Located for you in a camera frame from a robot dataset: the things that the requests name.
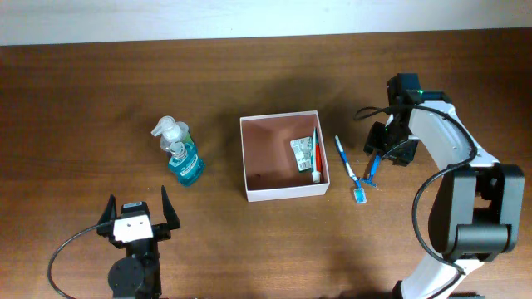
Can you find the white cardboard box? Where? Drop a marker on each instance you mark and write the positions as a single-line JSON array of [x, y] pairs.
[[270, 166]]

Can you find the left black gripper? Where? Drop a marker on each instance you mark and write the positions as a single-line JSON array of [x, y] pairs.
[[163, 232]]

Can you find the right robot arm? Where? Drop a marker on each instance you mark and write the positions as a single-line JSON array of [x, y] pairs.
[[466, 214]]

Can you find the green Dettol soap bar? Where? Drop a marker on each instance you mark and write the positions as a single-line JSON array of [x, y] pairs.
[[302, 149]]

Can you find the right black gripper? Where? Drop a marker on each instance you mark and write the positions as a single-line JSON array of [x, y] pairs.
[[373, 139]]

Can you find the clear pump soap bottle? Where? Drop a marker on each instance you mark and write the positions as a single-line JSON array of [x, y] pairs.
[[171, 131]]

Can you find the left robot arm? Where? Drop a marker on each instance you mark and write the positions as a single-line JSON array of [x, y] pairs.
[[137, 275]]

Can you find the blue white toothbrush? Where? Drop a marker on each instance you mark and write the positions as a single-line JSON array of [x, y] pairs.
[[358, 192]]

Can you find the blue mouthwash bottle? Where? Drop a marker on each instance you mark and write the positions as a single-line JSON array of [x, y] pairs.
[[185, 163]]

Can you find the toothpaste tube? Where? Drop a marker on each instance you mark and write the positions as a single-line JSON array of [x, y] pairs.
[[317, 168]]

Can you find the blue disposable razor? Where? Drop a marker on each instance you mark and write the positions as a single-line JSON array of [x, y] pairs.
[[371, 170]]

